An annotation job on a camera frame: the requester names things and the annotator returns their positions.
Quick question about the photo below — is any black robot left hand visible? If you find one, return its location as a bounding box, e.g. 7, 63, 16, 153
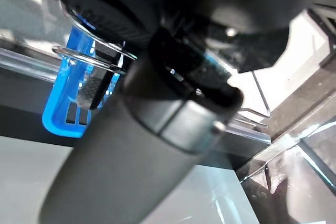
5, 0, 336, 224

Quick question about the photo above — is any blue plastic shopping basket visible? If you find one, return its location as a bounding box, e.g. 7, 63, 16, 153
41, 23, 129, 138

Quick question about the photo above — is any black glass display case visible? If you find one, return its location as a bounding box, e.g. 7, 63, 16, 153
235, 119, 336, 224

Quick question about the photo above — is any clear plastic price rail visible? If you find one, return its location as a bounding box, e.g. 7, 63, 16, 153
0, 47, 272, 143

